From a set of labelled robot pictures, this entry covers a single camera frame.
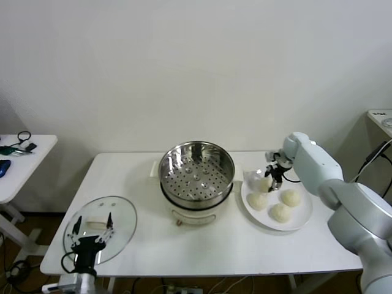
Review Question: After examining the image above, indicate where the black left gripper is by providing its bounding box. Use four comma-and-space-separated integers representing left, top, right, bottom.
66, 211, 116, 276

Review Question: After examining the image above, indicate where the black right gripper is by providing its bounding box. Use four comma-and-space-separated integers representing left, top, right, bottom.
264, 164, 285, 193

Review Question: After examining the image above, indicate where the white steamed baozi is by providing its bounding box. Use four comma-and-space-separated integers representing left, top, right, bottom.
247, 192, 268, 212
254, 177, 274, 194
268, 203, 292, 223
281, 189, 303, 208

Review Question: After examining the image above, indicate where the glass lid with white handle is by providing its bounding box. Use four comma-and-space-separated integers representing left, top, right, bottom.
63, 195, 138, 265

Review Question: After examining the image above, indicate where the steel perforated steamer basket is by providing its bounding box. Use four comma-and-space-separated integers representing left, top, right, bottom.
158, 140, 236, 209

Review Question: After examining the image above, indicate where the white round plate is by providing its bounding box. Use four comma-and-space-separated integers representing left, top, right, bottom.
240, 167, 313, 231

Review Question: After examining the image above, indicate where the small white side table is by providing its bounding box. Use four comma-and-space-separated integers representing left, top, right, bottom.
0, 134, 58, 255

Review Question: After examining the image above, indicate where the white electric cooker pot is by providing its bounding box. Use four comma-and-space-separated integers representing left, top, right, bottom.
149, 160, 243, 227

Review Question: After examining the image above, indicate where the large white table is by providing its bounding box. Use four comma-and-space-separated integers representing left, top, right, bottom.
39, 151, 364, 294

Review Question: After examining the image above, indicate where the black power adapter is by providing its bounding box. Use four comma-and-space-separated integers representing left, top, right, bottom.
366, 141, 387, 162

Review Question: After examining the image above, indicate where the white floor power strip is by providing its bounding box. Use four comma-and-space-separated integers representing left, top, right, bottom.
167, 284, 203, 294

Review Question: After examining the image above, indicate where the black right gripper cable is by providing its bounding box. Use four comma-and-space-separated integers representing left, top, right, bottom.
281, 173, 303, 184

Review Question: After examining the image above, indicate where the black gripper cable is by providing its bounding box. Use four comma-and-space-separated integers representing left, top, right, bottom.
61, 251, 77, 274
281, 173, 303, 184

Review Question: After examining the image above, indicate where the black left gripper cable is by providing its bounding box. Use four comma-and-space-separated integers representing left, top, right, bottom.
61, 251, 77, 274

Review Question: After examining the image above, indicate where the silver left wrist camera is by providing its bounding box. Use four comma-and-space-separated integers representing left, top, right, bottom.
42, 274, 77, 293

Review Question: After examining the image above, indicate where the white power cable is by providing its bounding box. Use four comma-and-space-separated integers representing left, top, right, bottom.
350, 140, 392, 183

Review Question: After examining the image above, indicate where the floor cable bundle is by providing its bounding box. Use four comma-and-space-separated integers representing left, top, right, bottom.
6, 260, 31, 287

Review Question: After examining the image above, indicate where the black power cable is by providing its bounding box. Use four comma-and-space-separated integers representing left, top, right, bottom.
356, 153, 392, 181

